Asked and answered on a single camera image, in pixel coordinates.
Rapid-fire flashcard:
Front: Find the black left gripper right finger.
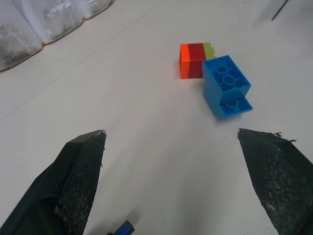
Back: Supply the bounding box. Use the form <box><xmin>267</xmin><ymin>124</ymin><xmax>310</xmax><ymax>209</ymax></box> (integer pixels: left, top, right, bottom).
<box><xmin>236</xmin><ymin>128</ymin><xmax>313</xmax><ymax>235</ymax></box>

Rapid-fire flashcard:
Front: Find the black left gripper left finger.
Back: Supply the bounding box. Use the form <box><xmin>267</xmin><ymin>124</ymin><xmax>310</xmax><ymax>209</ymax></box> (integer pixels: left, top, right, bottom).
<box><xmin>0</xmin><ymin>129</ymin><xmax>108</xmax><ymax>235</ymax></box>

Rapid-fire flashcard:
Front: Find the metal hex bit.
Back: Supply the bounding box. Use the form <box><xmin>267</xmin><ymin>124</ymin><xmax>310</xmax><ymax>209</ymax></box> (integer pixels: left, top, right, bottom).
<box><xmin>106</xmin><ymin>219</ymin><xmax>135</xmax><ymax>235</ymax></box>

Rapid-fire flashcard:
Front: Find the blue stepped toy block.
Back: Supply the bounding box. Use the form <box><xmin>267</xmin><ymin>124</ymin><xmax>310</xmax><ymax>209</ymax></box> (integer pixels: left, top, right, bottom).
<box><xmin>201</xmin><ymin>55</ymin><xmax>254</xmax><ymax>120</ymax></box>

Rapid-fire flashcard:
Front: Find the orange red green block stack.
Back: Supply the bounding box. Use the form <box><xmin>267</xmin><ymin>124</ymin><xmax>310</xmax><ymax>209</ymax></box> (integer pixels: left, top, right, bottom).
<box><xmin>179</xmin><ymin>42</ymin><xmax>217</xmax><ymax>80</ymax></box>

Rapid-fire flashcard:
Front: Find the white foam box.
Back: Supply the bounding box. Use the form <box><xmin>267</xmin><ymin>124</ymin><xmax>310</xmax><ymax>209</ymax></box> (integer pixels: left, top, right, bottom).
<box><xmin>0</xmin><ymin>0</ymin><xmax>115</xmax><ymax>73</ymax></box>

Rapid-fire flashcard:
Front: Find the thin dark rod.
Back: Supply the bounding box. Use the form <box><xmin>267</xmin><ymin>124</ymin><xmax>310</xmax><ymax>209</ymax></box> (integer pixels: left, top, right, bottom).
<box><xmin>271</xmin><ymin>0</ymin><xmax>291</xmax><ymax>22</ymax></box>

